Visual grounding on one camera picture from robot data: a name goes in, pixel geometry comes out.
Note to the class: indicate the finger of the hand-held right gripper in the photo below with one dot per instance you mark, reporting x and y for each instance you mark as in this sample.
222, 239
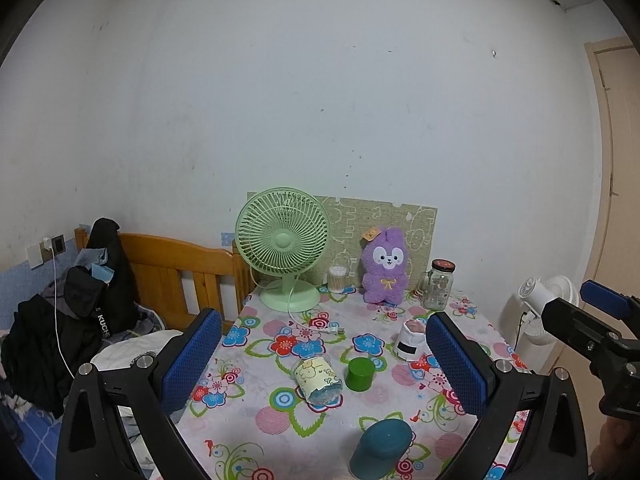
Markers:
606, 298
575, 327

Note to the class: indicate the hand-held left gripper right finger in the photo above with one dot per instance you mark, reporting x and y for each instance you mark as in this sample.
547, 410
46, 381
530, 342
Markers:
455, 370

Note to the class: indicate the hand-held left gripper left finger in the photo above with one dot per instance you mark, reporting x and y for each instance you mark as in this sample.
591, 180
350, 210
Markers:
192, 360

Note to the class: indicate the clear cup with yellow label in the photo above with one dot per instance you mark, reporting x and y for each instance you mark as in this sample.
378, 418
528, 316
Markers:
317, 380

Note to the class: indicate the person's right forearm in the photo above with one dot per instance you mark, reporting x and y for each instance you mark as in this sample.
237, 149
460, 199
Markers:
617, 447

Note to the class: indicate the small green cup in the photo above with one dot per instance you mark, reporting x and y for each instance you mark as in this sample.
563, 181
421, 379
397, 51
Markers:
360, 374

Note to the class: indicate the teal cup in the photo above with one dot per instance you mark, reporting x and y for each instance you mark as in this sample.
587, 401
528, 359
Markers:
380, 447

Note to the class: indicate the white standing fan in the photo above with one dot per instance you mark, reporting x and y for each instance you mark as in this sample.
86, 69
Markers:
537, 305

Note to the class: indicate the glass jar with dark lid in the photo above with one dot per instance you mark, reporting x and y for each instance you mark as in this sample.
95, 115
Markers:
437, 285

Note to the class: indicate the floral tablecloth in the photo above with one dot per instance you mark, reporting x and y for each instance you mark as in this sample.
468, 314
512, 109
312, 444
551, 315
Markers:
280, 320

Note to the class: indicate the wooden bed headboard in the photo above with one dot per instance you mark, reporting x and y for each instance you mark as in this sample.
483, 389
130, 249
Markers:
170, 265

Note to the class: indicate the black jacket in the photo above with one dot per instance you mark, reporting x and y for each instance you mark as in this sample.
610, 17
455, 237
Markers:
117, 280

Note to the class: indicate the purple plush bunny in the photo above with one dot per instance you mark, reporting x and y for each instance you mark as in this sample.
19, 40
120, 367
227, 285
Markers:
386, 270

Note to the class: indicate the beige door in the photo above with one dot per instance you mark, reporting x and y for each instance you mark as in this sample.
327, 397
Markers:
617, 160

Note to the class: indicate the cotton swab container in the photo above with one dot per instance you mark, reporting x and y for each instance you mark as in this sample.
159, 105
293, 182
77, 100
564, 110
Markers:
337, 280

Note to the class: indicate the green desk fan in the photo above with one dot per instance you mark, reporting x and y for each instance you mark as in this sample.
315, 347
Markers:
282, 240

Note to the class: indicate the pile of dark clothes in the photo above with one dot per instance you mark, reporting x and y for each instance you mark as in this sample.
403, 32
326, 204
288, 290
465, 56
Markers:
35, 345

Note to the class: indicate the beige puzzle mat board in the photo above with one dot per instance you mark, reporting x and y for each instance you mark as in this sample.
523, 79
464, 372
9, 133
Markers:
350, 230

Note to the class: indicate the blue bed sheet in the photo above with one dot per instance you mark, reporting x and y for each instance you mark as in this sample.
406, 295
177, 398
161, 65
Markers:
30, 440

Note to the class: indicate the white phone charger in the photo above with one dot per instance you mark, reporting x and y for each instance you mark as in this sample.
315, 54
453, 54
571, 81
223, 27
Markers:
47, 247

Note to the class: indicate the wall socket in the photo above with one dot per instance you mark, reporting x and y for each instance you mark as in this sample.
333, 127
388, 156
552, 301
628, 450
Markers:
58, 245

